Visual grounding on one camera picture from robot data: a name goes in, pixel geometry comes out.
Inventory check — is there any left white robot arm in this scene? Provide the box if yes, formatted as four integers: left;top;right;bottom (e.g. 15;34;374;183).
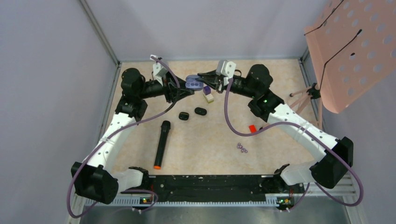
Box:
68;68;194;204

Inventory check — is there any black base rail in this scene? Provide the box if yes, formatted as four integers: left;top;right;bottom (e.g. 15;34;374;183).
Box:
135;175;304;203

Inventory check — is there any silver lilac oval case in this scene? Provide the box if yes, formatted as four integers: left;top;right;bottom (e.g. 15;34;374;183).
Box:
185;75;204;91

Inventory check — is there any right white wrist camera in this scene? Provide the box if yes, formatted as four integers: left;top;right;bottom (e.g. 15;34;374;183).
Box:
215;60;236;78

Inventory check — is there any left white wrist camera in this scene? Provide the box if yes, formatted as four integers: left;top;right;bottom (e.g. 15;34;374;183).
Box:
150;55;168;86

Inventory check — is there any red block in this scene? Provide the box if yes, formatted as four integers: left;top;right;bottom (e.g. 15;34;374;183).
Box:
248;125;257;133

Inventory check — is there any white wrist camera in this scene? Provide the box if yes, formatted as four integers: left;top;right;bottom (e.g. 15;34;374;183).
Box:
215;60;236;78
150;55;168;86

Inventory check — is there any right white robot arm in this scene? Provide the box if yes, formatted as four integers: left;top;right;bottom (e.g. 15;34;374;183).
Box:
197;62;354;192

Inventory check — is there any oval black charging case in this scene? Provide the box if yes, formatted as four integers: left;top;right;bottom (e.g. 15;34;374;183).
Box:
194;107;207;116

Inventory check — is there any purple white green brick stack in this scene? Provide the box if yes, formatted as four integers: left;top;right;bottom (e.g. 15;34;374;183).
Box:
203;86;214;104

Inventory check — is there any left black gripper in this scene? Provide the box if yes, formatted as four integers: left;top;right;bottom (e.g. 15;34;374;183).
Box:
138;67;195;103

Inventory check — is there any pink perforated music stand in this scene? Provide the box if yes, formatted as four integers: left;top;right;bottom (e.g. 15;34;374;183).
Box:
304;0;396;114

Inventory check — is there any small black earbud case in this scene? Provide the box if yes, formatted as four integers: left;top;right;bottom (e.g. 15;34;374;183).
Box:
178;112;190;121

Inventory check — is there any black microphone orange end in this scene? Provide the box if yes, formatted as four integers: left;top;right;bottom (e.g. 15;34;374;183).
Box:
153;120;171;170

